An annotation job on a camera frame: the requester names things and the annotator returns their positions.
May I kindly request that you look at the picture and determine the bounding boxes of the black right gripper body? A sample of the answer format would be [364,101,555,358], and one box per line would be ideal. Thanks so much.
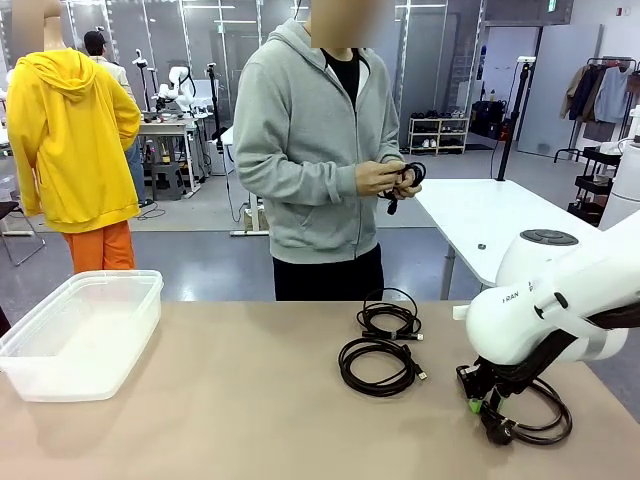
[455,355,532,402]

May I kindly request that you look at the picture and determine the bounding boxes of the black power cable thick plug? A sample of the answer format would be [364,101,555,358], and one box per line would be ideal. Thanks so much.
[477,377,574,447]
[377,160,429,216]

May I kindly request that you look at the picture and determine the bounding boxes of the black USB cable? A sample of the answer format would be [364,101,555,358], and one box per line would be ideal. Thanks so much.
[338,337,429,399]

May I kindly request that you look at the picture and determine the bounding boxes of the person's left forearm grey sleeve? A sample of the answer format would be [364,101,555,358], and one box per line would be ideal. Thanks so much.
[377,133,404,166]

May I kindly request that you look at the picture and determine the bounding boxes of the person's right forearm grey sleeve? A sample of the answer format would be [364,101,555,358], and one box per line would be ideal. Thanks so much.
[234,144,362,207]

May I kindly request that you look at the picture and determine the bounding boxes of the person's left hand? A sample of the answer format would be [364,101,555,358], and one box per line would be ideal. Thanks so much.
[394,164,424,200]

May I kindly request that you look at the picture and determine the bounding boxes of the person's right hand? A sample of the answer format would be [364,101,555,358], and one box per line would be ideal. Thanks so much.
[356,159,407,199]

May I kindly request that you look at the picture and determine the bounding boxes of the white table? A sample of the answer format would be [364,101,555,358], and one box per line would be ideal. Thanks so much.
[414,178,601,301]

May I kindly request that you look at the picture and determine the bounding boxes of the black utility cart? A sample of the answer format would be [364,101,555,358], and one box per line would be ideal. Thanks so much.
[567,146,624,227]

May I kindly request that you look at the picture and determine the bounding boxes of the wooden shoe rack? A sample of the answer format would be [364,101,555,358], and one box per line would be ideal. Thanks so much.
[408,110,471,156]

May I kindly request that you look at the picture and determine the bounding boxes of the black clothes rack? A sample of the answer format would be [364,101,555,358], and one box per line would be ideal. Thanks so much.
[553,57,640,164]

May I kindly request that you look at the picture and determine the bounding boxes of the black luggage bags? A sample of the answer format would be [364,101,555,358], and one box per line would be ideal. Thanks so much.
[471,99,512,140]

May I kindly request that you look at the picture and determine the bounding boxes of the person in grey hoodie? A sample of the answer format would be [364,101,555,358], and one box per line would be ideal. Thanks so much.
[233,18,401,302]

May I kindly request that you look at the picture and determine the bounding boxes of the navy hanging jacket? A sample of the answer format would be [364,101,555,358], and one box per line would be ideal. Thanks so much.
[569,64,606,124]

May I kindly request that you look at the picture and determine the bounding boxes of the light blue hanging sweater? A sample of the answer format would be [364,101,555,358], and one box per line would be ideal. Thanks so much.
[593,66,632,124]

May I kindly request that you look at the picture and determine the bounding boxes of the white standing desk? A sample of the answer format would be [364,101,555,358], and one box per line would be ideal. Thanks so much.
[218,126,271,237]

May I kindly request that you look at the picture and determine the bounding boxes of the grey step stool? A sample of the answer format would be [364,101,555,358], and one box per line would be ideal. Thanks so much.
[149,162,182,202]

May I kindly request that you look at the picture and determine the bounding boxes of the thin black tripod pole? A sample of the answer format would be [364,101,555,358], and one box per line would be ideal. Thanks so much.
[206,62,225,152]

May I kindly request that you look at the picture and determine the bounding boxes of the clear plastic storage container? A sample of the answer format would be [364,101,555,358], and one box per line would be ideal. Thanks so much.
[0,269,164,404]

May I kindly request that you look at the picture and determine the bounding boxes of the orange trousers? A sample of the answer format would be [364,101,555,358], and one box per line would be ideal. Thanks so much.
[62,219,137,275]

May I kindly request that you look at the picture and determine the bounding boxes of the grey workbench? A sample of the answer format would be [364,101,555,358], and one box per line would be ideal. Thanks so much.
[137,115,202,200]

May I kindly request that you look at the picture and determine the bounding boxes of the yellow hoodie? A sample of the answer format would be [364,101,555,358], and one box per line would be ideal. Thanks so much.
[6,48,143,235]

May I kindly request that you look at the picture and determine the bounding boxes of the beige mannequin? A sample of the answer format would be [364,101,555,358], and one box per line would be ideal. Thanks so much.
[39,0,71,54]

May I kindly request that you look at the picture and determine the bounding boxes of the black right arm cable harness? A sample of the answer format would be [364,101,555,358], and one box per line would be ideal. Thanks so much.
[492,304,640,396]

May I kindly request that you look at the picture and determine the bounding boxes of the coiled black cable grey strap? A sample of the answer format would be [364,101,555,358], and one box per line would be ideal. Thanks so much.
[356,288,425,344]

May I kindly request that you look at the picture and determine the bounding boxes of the white cylindrical pedestal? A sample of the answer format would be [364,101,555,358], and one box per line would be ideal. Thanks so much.
[598,104,640,231]

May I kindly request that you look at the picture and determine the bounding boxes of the black camera stand pole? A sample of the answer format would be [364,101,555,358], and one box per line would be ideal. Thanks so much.
[497,56,536,182]

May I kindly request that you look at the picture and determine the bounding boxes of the black tripod with camera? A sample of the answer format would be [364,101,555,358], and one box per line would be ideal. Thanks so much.
[132,48,162,112]

